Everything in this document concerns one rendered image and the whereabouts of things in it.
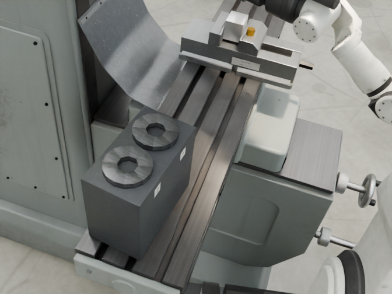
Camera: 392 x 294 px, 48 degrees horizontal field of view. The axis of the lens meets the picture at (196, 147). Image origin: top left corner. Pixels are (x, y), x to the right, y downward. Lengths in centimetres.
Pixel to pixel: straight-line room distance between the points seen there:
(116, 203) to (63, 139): 74
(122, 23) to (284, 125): 57
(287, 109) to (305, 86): 152
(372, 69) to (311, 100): 178
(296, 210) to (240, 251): 36
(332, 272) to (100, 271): 44
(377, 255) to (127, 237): 43
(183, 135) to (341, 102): 212
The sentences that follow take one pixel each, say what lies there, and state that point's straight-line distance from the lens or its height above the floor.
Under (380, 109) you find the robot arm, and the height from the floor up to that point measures 112.
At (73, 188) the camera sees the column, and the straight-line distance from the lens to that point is 168.
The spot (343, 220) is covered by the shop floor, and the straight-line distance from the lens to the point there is 229.
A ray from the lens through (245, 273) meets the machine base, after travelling 177.
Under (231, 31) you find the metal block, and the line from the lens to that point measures 131.
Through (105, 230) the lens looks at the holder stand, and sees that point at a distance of 88.
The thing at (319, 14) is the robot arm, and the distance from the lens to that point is 103.
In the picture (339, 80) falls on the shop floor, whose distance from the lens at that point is 308.
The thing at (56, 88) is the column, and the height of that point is 88.
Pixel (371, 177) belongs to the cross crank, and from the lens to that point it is 152.
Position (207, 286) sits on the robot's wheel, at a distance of 130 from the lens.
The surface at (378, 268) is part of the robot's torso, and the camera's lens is 77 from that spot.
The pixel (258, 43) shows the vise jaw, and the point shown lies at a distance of 130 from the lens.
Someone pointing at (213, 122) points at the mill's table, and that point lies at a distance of 116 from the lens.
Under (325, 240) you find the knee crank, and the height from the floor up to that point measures 54.
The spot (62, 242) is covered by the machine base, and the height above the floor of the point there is 14.
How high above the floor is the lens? 175
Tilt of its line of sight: 47 degrees down
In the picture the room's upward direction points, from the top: 8 degrees clockwise
